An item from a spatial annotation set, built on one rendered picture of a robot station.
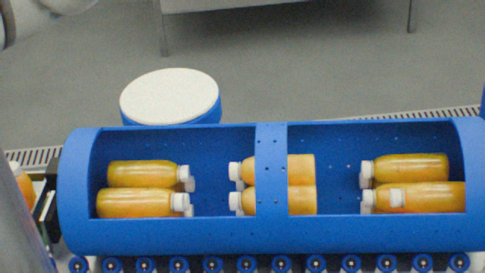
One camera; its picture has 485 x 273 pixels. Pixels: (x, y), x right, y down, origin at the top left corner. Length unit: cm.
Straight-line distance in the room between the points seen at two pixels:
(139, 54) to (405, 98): 163
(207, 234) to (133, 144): 34
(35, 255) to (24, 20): 24
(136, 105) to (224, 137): 41
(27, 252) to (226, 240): 73
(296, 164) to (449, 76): 254
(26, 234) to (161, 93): 125
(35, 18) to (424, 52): 356
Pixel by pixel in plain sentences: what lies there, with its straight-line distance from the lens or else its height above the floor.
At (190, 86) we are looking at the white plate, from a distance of 194.
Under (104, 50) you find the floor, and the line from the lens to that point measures 435.
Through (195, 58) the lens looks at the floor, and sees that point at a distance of 411.
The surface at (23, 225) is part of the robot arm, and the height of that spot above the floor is 162.
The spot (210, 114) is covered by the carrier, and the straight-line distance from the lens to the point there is 185.
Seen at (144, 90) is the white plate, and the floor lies 104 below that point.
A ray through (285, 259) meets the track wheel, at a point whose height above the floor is 97.
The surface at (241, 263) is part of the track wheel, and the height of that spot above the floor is 97.
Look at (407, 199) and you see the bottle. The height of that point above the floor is 111.
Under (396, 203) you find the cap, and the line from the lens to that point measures 144.
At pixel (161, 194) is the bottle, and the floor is 113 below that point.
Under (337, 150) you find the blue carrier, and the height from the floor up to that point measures 108.
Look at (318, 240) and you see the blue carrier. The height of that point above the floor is 107.
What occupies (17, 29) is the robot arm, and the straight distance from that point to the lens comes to 65.
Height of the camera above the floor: 208
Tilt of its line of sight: 38 degrees down
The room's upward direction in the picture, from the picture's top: 5 degrees counter-clockwise
